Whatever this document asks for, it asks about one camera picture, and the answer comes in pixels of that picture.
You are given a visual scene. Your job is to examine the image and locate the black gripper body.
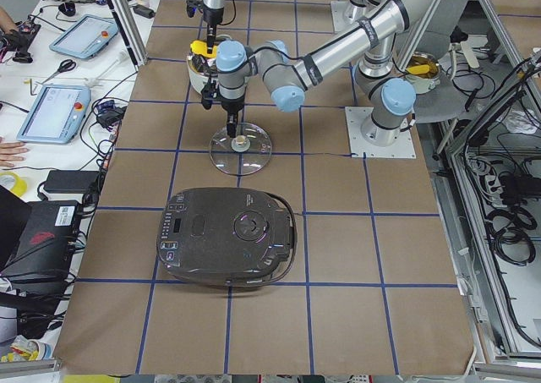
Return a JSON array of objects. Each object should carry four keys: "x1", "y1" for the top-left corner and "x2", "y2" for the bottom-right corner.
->
[
  {"x1": 201, "y1": 77, "x2": 246, "y2": 113},
  {"x1": 186, "y1": 0, "x2": 225, "y2": 24}
]

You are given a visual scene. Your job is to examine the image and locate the yellow corn cob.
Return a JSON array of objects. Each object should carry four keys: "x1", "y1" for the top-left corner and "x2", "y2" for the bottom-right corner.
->
[{"x1": 190, "y1": 40, "x2": 218, "y2": 58}]

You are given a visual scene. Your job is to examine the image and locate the glass pot lid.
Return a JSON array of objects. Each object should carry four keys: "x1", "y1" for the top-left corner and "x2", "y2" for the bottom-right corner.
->
[{"x1": 209, "y1": 123, "x2": 272, "y2": 176}]

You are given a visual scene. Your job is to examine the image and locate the pale green cooking pot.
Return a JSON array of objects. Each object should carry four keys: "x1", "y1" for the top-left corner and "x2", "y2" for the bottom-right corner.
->
[{"x1": 186, "y1": 49, "x2": 218, "y2": 94}]

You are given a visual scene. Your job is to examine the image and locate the person's hand on table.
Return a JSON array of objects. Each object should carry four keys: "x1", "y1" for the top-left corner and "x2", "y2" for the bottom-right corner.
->
[{"x1": 0, "y1": 137, "x2": 30, "y2": 168}]

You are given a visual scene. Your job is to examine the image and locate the dark brown rice cooker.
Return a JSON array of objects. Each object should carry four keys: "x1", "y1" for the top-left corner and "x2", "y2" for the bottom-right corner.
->
[{"x1": 156, "y1": 187, "x2": 298, "y2": 287}]

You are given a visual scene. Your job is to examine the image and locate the blue teach pendant far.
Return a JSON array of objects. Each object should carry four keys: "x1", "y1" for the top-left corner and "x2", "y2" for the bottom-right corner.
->
[{"x1": 49, "y1": 14, "x2": 118, "y2": 59}]

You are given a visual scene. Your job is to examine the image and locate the blue teach pendant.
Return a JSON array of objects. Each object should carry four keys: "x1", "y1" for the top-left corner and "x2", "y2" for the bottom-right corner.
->
[
  {"x1": 49, "y1": 14, "x2": 118, "y2": 59},
  {"x1": 16, "y1": 85, "x2": 91, "y2": 145}
]

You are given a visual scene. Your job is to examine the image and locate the black scissors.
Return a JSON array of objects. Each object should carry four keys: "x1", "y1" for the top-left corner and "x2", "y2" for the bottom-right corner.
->
[{"x1": 42, "y1": 58, "x2": 77, "y2": 84}]

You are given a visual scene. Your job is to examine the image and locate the blue teach pendant near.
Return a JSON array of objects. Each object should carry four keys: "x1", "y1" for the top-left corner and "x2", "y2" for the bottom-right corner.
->
[{"x1": 16, "y1": 85, "x2": 91, "y2": 145}]

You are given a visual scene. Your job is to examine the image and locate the black power adapter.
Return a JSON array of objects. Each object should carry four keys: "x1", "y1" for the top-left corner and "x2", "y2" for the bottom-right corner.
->
[{"x1": 43, "y1": 170, "x2": 99, "y2": 194}]

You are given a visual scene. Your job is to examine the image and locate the steel bowl on tray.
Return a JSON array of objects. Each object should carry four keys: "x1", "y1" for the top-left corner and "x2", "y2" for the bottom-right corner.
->
[{"x1": 406, "y1": 52, "x2": 440, "y2": 95}]

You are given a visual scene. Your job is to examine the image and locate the yellow tape roll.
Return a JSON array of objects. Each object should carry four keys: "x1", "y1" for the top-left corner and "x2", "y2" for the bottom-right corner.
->
[{"x1": 0, "y1": 172, "x2": 27, "y2": 197}]

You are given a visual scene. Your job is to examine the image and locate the aluminium frame post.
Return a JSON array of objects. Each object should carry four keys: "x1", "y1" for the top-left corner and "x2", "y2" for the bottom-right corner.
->
[{"x1": 107, "y1": 0, "x2": 148, "y2": 68}]

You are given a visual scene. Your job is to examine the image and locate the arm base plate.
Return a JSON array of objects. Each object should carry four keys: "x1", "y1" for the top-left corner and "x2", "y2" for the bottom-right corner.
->
[
  {"x1": 331, "y1": 1, "x2": 365, "y2": 33},
  {"x1": 345, "y1": 107, "x2": 416, "y2": 159}
]

